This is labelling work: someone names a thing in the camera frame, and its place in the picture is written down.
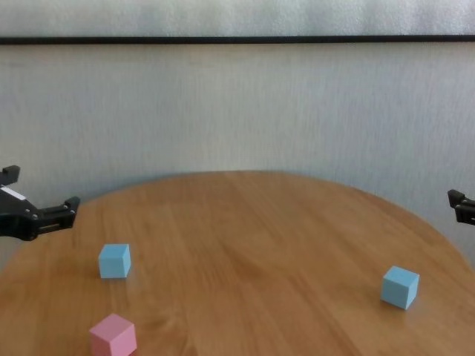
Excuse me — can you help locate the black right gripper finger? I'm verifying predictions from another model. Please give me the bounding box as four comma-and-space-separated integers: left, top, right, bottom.
447, 188, 475, 225

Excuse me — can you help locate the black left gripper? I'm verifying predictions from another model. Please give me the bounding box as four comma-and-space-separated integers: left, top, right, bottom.
0, 165, 82, 243

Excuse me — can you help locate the light blue cube block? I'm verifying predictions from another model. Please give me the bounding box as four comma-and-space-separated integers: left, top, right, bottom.
98, 243, 132, 280
380, 265, 421, 309

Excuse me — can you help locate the pink cube block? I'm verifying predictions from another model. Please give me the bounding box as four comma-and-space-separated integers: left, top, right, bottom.
88, 313, 137, 356

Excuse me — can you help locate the black wall rail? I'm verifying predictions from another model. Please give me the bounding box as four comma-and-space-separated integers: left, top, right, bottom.
0, 35, 475, 47

